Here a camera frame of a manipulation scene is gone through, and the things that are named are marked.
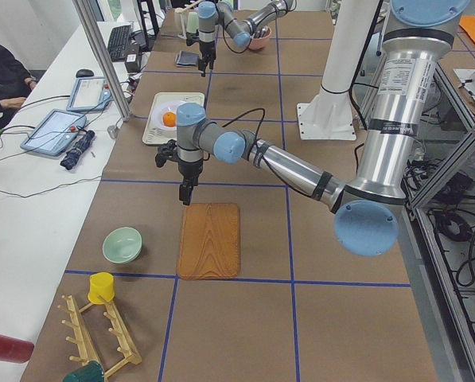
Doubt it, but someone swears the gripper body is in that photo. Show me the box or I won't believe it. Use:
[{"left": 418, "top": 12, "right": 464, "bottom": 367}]
[
  {"left": 178, "top": 161, "right": 202, "bottom": 186},
  {"left": 200, "top": 41, "right": 216, "bottom": 62}
]

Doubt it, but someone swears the orange fruit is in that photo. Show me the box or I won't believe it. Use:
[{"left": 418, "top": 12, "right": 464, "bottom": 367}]
[{"left": 162, "top": 111, "right": 177, "bottom": 128}]

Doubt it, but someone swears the white plate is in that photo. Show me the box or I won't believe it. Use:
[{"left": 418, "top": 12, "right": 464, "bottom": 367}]
[{"left": 151, "top": 100, "right": 185, "bottom": 131}]

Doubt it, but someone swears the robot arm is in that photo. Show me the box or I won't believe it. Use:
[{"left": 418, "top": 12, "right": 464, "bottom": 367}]
[
  {"left": 171, "top": 1, "right": 470, "bottom": 256},
  {"left": 197, "top": 1, "right": 295, "bottom": 77}
]

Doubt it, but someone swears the cream plastic tray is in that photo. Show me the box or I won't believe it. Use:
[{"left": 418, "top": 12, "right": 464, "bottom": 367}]
[{"left": 142, "top": 92, "right": 204, "bottom": 146}]

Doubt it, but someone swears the brown wooden tray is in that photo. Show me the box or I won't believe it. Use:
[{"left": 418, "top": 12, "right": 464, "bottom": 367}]
[{"left": 177, "top": 203, "right": 240, "bottom": 280}]

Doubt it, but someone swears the dark folded cloth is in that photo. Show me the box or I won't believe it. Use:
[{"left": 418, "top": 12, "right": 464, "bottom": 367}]
[{"left": 175, "top": 51, "right": 199, "bottom": 67}]

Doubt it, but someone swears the green cup on rack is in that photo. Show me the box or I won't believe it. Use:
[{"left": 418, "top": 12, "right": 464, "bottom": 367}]
[{"left": 186, "top": 11, "right": 199, "bottom": 34}]

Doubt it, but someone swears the pink bowl with ice cubes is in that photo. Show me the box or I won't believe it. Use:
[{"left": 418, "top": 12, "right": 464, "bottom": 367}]
[{"left": 248, "top": 25, "right": 271, "bottom": 51}]

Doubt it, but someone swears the black box on desk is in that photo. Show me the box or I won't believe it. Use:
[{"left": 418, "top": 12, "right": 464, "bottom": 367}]
[{"left": 124, "top": 53, "right": 142, "bottom": 73}]

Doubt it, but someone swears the green ceramic bowl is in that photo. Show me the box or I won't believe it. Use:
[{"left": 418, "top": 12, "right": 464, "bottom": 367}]
[{"left": 102, "top": 227, "right": 142, "bottom": 264}]

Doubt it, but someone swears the black keyboard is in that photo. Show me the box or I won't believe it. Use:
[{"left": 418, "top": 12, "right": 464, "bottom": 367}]
[{"left": 107, "top": 24, "right": 132, "bottom": 62}]

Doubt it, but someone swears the small metal cup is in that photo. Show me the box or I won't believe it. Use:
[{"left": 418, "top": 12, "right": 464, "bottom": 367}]
[{"left": 107, "top": 125, "right": 119, "bottom": 139}]

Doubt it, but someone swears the folded dark blue umbrella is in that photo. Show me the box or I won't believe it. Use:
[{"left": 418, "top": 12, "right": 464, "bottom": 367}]
[{"left": 60, "top": 131, "right": 95, "bottom": 170}]

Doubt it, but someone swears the teach pendant far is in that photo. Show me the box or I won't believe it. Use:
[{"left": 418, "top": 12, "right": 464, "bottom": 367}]
[{"left": 66, "top": 76, "right": 112, "bottom": 112}]

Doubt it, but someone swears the teach pendant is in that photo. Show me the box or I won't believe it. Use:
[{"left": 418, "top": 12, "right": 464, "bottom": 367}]
[
  {"left": 66, "top": 76, "right": 112, "bottom": 112},
  {"left": 20, "top": 109, "right": 87, "bottom": 157}
]

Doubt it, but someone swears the black computer mouse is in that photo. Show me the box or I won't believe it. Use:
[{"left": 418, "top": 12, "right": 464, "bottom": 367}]
[{"left": 76, "top": 68, "right": 94, "bottom": 78}]

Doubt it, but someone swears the yellow cup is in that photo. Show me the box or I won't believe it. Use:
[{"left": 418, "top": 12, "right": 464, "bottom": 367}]
[{"left": 88, "top": 272, "right": 115, "bottom": 305}]

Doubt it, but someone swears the teach pendant near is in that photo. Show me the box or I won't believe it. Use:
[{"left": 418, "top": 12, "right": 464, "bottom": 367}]
[{"left": 20, "top": 109, "right": 87, "bottom": 157}]

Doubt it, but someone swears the wooden cup rack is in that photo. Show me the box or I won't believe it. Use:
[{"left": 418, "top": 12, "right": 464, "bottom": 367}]
[{"left": 57, "top": 294, "right": 142, "bottom": 381}]

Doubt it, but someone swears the seated person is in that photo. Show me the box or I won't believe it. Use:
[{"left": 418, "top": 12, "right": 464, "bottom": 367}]
[{"left": 0, "top": 45, "right": 37, "bottom": 128}]

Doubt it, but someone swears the dark green cup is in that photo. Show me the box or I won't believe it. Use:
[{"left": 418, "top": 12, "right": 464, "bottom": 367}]
[{"left": 62, "top": 361, "right": 105, "bottom": 382}]

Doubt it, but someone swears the red bottle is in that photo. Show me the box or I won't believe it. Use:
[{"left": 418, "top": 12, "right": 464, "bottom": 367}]
[{"left": 0, "top": 334, "right": 34, "bottom": 364}]

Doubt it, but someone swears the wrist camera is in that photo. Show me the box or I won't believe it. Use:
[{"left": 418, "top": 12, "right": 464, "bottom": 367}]
[
  {"left": 186, "top": 33, "right": 200, "bottom": 46},
  {"left": 154, "top": 139, "right": 179, "bottom": 168}
]

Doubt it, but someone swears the aluminium frame post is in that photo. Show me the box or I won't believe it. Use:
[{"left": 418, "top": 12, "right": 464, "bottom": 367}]
[{"left": 72, "top": 0, "right": 131, "bottom": 122}]

